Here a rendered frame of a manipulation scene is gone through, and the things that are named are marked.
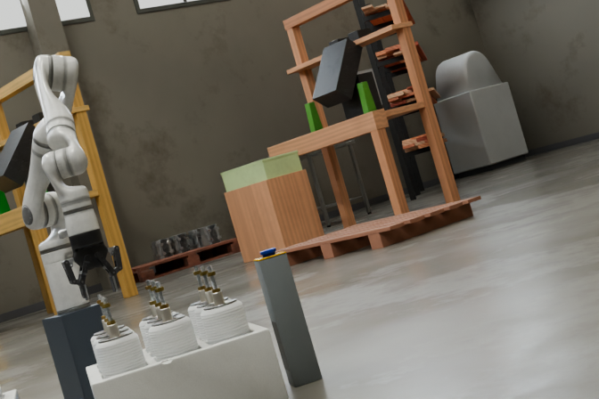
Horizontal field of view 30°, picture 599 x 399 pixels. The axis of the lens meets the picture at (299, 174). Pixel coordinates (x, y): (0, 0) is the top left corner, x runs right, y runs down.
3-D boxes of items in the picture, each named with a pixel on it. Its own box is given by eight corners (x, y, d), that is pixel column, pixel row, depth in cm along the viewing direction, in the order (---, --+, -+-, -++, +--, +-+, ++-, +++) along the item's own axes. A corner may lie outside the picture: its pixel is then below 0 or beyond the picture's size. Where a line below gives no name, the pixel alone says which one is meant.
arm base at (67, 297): (52, 316, 306) (35, 256, 306) (82, 306, 311) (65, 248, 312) (65, 313, 298) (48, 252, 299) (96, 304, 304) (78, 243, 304)
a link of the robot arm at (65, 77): (77, 50, 287) (66, 135, 300) (40, 48, 284) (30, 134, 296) (82, 67, 280) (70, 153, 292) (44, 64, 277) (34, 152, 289)
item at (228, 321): (217, 389, 248) (195, 311, 248) (258, 376, 251) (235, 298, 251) (227, 394, 239) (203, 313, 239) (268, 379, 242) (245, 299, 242)
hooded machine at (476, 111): (496, 166, 1475) (464, 57, 1476) (535, 157, 1419) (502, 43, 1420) (452, 180, 1425) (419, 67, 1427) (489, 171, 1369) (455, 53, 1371)
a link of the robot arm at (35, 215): (24, 134, 293) (56, 128, 299) (15, 220, 306) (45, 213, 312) (43, 151, 288) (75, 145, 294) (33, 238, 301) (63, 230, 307)
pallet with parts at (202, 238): (207, 258, 1203) (198, 228, 1204) (247, 248, 1136) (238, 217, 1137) (110, 289, 1133) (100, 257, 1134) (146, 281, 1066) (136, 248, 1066)
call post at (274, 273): (289, 385, 270) (253, 261, 271) (315, 375, 272) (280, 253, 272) (295, 387, 263) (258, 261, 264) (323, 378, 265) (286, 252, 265)
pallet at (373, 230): (488, 212, 662) (484, 194, 662) (389, 248, 613) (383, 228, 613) (364, 238, 759) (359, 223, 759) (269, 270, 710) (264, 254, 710)
